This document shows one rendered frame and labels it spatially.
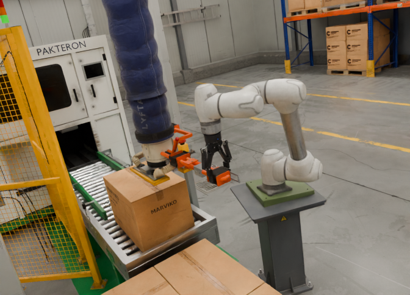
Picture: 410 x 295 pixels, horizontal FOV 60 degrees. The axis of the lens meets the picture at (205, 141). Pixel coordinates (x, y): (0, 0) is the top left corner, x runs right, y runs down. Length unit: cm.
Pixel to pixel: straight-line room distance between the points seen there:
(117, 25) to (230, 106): 79
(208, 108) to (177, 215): 117
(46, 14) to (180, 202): 907
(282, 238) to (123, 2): 177
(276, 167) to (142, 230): 95
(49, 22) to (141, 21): 914
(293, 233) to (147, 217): 99
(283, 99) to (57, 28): 951
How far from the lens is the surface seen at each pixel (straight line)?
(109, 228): 292
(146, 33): 191
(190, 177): 304
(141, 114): 197
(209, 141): 154
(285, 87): 191
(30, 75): 271
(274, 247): 258
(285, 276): 275
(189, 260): 235
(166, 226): 247
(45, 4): 1103
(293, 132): 209
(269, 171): 236
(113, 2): 191
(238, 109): 141
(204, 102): 147
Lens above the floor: 194
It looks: 19 degrees down
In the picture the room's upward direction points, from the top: 10 degrees counter-clockwise
